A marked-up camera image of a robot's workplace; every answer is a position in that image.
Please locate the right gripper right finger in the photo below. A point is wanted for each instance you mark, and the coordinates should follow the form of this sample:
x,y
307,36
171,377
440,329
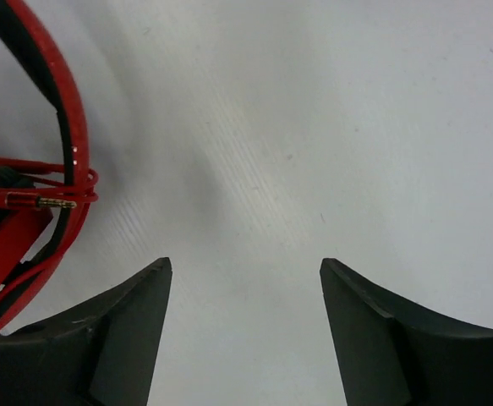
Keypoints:
x,y
392,351

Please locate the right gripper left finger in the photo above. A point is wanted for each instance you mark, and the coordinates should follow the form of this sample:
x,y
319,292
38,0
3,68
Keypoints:
x,y
99,352

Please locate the red black headphones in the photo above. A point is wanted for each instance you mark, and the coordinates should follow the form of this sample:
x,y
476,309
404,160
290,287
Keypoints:
x,y
47,182

